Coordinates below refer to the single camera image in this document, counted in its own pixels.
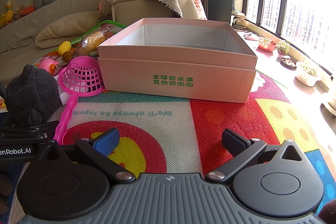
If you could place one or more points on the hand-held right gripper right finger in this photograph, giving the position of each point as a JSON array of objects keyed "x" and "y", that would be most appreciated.
[{"x": 232, "y": 144}]

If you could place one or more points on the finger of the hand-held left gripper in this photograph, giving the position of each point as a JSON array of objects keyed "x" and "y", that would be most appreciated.
[{"x": 29, "y": 129}]

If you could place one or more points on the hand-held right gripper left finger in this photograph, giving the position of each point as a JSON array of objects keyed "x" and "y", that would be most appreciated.
[{"x": 107, "y": 142}]

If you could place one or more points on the black plush toy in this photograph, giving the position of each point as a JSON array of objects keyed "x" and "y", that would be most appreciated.
[{"x": 29, "y": 98}]

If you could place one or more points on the brown cardboard box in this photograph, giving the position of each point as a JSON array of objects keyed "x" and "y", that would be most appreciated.
[{"x": 181, "y": 74}]

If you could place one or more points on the clear bag of bread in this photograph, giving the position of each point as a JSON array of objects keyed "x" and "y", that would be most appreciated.
[{"x": 93, "y": 39}]

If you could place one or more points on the colourful cartoon play mat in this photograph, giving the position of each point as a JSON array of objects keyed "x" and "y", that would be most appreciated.
[{"x": 223, "y": 115}]

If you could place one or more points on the brown fuzzy object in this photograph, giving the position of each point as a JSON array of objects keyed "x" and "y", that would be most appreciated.
[
  {"x": 328, "y": 212},
  {"x": 4, "y": 190}
]

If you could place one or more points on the small white box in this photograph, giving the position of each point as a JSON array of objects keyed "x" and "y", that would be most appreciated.
[{"x": 63, "y": 96}]

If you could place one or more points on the pink rubber duck toy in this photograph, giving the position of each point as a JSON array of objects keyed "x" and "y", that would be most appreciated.
[{"x": 46, "y": 65}]

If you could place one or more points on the pink plastic net scoop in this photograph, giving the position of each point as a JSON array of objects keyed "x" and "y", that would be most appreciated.
[{"x": 81, "y": 77}]

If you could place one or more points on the beige sofa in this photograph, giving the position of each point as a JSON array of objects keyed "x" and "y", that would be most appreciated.
[{"x": 15, "y": 56}]

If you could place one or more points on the brown wooden toy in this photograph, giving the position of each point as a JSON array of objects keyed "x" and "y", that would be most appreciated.
[{"x": 67, "y": 56}]

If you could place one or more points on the yellow toy corn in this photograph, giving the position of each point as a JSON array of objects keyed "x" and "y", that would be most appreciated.
[{"x": 64, "y": 47}]

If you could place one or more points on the dark shallow plant dish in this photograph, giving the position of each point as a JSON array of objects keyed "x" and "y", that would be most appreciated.
[{"x": 288, "y": 62}]

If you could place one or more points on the white oval plant pot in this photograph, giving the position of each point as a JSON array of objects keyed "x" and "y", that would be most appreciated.
[{"x": 308, "y": 77}]

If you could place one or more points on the red plant pot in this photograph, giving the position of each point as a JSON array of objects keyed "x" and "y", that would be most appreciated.
[{"x": 266, "y": 45}]

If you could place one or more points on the small potted green plant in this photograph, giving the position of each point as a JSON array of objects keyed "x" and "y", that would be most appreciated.
[{"x": 283, "y": 50}]

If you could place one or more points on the folded beige blanket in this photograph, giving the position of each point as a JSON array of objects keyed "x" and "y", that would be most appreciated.
[{"x": 65, "y": 27}]

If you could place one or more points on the white slipper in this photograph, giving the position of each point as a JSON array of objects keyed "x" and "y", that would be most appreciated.
[{"x": 251, "y": 36}]

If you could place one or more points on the yellow plush toy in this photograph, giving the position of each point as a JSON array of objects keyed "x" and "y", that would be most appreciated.
[{"x": 8, "y": 14}]

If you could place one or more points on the orange plush toy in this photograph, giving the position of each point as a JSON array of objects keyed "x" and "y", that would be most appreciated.
[{"x": 27, "y": 11}]

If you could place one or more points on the small cardboard box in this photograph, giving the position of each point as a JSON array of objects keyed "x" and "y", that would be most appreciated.
[{"x": 240, "y": 22}]

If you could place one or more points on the black framed window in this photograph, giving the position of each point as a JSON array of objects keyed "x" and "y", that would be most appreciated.
[{"x": 260, "y": 3}]

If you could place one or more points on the grey fringed cover cloth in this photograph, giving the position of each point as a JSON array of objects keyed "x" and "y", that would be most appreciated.
[{"x": 181, "y": 2}]

